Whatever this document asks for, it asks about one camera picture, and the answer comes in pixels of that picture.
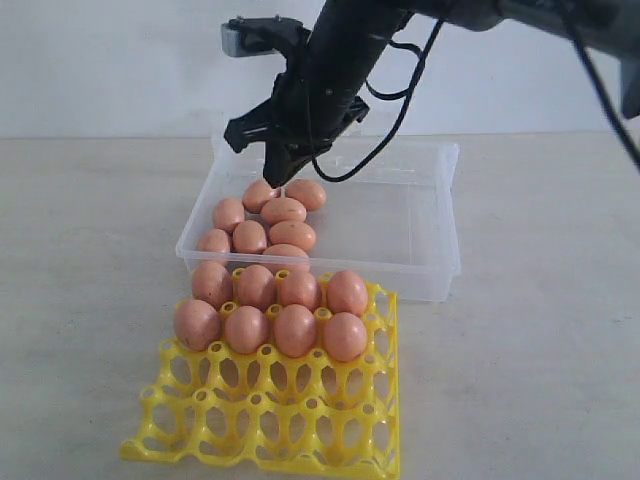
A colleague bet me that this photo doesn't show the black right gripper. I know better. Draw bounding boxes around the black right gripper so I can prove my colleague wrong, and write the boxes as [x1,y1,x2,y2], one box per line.
[223,29,373,188]

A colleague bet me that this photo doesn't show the brown egg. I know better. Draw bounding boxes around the brown egg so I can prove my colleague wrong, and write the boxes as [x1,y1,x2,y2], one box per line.
[274,304,317,358]
[242,179,281,214]
[269,220,317,251]
[224,306,269,354]
[323,312,368,362]
[191,261,233,309]
[262,243,308,258]
[173,298,222,351]
[285,179,327,212]
[232,220,268,254]
[326,270,369,316]
[196,228,232,253]
[260,197,307,226]
[237,265,277,311]
[212,197,245,234]
[279,271,322,311]

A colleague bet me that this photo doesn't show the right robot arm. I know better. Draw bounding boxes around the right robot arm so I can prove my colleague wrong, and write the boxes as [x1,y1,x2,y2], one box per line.
[221,1,639,187]

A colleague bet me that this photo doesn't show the clear plastic container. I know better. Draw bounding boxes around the clear plastic container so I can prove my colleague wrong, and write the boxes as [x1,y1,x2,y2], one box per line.
[175,136,461,302]

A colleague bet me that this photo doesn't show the yellow plastic egg tray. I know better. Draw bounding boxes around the yellow plastic egg tray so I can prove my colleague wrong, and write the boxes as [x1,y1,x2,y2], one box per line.
[119,284,401,479]

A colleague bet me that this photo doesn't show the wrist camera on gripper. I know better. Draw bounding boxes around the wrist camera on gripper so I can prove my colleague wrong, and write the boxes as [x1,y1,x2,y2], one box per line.
[220,16,311,58]

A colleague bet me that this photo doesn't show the black cable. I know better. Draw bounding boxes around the black cable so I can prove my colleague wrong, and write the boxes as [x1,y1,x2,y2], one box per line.
[309,14,640,184]

